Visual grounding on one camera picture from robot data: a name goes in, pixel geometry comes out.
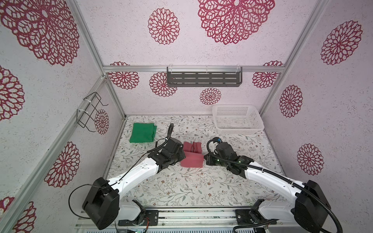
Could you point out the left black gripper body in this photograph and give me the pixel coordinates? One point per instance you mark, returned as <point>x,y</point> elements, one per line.
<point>174,158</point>

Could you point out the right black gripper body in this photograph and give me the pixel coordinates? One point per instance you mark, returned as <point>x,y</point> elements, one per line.
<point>211,162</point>

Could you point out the pink tank top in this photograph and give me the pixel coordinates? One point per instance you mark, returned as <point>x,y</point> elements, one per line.
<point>194,155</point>

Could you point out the green tank top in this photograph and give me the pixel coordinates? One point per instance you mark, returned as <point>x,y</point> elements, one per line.
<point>143,133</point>

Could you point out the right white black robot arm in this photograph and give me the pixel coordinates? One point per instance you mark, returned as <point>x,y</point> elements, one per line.
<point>305,204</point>

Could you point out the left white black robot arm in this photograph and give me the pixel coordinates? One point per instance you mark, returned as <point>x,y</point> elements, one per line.
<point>103,203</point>

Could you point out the white plastic basket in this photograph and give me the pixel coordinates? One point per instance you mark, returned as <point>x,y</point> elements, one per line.
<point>237,119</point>

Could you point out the floral table mat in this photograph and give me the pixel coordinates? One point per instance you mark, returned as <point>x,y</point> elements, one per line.
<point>206,186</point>

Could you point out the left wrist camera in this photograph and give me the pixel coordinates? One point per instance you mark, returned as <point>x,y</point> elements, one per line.
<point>173,145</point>

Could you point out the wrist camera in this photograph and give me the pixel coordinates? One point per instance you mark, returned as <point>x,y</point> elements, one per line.
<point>225,151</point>
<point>173,145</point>

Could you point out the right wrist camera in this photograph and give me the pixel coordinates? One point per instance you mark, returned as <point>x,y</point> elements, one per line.
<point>225,151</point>

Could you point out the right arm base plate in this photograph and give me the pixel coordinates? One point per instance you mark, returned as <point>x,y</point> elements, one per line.
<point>243,215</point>

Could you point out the aluminium mounting rail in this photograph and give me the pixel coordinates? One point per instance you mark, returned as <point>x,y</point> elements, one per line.
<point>189,217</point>

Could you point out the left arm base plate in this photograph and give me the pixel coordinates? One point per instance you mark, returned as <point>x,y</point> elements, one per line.
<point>145,218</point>

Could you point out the grey slotted wall shelf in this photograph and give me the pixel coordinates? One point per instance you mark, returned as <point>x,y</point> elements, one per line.
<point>206,78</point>

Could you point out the black wire wall rack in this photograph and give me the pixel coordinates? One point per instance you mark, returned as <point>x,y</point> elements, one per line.
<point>93,117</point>

